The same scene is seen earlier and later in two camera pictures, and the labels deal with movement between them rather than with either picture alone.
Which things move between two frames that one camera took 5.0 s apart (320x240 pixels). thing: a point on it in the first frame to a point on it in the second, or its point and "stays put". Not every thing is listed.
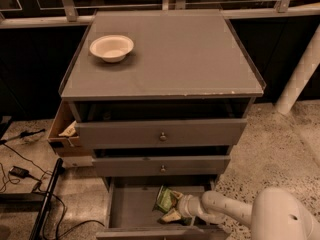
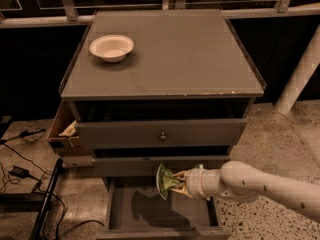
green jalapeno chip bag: (165, 201) to (166, 180)
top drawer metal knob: (163, 137) stays put
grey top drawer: (160, 133) stays put
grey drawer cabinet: (161, 97) stays put
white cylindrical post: (301, 76) stays put
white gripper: (184, 205) to (193, 183)
